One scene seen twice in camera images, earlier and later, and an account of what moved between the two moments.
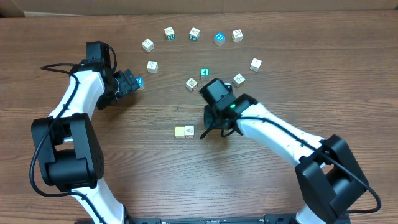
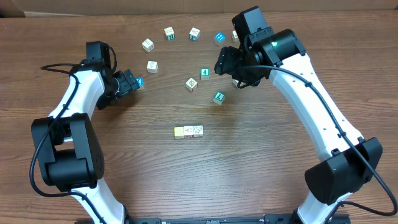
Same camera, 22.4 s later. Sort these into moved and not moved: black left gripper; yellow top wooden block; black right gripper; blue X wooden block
Moved: black right gripper
Not moved: black left gripper; blue X wooden block; yellow top wooden block
